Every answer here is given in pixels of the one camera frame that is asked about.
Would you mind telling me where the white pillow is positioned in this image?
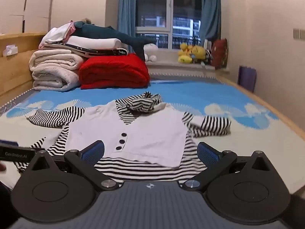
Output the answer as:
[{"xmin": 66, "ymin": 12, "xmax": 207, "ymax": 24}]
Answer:
[{"xmin": 68, "ymin": 36, "xmax": 123, "ymax": 50}]

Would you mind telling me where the white folded blanket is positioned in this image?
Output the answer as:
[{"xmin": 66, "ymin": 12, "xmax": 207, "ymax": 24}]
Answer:
[{"xmin": 29, "ymin": 49, "xmax": 84, "ymax": 91}]

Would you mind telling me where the red cushion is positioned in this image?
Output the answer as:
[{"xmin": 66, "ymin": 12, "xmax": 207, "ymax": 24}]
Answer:
[{"xmin": 211, "ymin": 38, "xmax": 229, "ymax": 70}]

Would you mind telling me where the white plush toy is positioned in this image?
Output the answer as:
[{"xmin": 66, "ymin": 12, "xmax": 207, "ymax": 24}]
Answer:
[{"xmin": 143, "ymin": 43, "xmax": 159, "ymax": 62}]

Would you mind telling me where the white wardrobe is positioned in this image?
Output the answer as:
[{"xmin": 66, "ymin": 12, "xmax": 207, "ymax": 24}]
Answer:
[{"xmin": 0, "ymin": 0, "xmax": 56, "ymax": 35}]

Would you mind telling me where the black patterned folded cloth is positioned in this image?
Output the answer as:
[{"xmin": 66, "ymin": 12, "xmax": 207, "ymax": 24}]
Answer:
[{"xmin": 42, "ymin": 42, "xmax": 130, "ymax": 58}]

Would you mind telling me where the wooden bed frame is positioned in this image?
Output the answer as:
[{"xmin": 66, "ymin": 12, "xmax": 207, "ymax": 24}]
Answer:
[{"xmin": 0, "ymin": 32, "xmax": 305, "ymax": 146}]

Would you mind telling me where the pink and white cloth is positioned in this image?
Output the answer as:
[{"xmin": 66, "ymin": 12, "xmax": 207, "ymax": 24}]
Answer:
[{"xmin": 39, "ymin": 22, "xmax": 76, "ymax": 48}]

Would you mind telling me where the blue curtain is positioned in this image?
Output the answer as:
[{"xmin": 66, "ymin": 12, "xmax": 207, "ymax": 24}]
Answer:
[
  {"xmin": 117, "ymin": 0, "xmax": 137, "ymax": 41},
  {"xmin": 201, "ymin": 0, "xmax": 222, "ymax": 41}
]

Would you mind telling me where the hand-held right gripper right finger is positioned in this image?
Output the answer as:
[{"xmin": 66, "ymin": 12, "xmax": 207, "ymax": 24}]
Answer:
[{"xmin": 179, "ymin": 142, "xmax": 278, "ymax": 191}]

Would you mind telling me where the dark teal plush toy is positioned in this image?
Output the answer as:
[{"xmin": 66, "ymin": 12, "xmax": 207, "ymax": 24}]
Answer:
[{"xmin": 74, "ymin": 20, "xmax": 158, "ymax": 61}]

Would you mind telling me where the blue and white bed sheet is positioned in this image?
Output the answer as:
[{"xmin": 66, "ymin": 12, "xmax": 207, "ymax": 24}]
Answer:
[{"xmin": 0, "ymin": 73, "xmax": 305, "ymax": 194}]

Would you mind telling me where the striped shirt with white vest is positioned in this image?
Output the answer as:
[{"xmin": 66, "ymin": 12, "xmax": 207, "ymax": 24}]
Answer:
[{"xmin": 14, "ymin": 92, "xmax": 232, "ymax": 184}]

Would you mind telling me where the red folded blanket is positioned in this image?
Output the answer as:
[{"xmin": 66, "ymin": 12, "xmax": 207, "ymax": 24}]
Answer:
[{"xmin": 79, "ymin": 54, "xmax": 150, "ymax": 90}]

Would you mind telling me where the yellow plush toy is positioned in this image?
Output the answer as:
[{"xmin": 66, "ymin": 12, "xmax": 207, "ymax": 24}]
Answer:
[{"xmin": 177, "ymin": 43, "xmax": 206, "ymax": 64}]

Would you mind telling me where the tissue box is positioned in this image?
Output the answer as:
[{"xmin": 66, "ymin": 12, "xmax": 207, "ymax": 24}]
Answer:
[{"xmin": 2, "ymin": 45, "xmax": 19, "ymax": 56}]

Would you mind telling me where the window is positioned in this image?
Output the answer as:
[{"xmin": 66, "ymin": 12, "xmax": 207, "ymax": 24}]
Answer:
[{"xmin": 135, "ymin": 0, "xmax": 205, "ymax": 50}]

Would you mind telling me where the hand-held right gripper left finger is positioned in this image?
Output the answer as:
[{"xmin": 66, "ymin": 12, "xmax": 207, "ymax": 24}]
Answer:
[{"xmin": 23, "ymin": 140, "xmax": 118, "ymax": 192}]

